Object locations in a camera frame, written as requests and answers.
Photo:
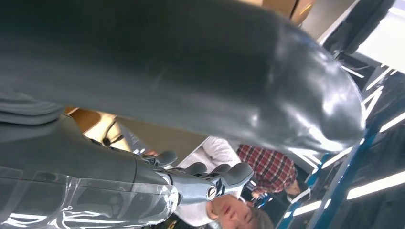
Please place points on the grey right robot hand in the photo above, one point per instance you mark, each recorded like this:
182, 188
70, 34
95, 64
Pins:
189, 63

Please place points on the person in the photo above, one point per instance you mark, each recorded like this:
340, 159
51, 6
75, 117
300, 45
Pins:
218, 151
269, 167

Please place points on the brown cardboard box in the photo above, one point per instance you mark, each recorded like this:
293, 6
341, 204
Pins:
281, 8

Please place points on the grey laptop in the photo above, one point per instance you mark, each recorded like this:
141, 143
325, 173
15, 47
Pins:
133, 142

